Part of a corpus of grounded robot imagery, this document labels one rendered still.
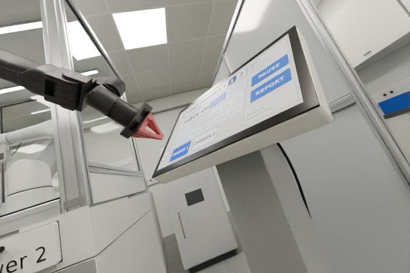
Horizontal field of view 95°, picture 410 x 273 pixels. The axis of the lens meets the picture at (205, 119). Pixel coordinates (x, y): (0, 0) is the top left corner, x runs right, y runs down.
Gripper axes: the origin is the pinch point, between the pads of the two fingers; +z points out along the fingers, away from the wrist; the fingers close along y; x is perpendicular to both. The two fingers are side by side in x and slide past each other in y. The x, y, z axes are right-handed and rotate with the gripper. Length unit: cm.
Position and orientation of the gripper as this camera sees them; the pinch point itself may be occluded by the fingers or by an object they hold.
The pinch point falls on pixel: (160, 136)
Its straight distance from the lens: 54.7
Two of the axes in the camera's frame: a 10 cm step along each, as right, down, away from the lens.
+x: -1.9, 7.2, -6.6
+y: -6.6, 4.1, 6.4
